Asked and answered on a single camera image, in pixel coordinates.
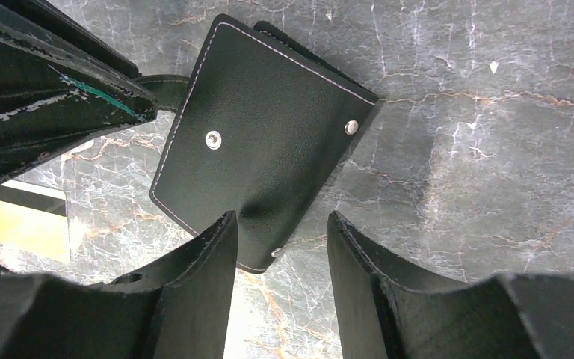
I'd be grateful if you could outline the gold credit card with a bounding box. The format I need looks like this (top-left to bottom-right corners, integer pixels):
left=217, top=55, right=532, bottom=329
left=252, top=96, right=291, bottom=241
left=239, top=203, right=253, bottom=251
left=0, top=180, right=70, bottom=263

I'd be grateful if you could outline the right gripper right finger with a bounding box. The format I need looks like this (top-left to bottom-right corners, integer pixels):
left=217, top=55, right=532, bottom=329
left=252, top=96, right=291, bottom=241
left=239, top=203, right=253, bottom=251
left=327, top=212, right=574, bottom=358

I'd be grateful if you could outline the black card holder wallet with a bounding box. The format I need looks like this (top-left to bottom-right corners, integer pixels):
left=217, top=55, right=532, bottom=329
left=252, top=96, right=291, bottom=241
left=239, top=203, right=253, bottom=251
left=149, top=14, right=378, bottom=274

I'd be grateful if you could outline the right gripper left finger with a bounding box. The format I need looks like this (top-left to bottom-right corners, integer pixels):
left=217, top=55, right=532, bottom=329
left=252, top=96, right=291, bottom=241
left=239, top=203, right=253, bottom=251
left=0, top=212, right=238, bottom=358

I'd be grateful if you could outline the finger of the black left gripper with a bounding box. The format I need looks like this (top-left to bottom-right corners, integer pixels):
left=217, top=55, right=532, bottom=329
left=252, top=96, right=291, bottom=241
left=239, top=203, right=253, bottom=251
left=0, top=0, right=141, bottom=79
left=0, top=10, right=157, bottom=184

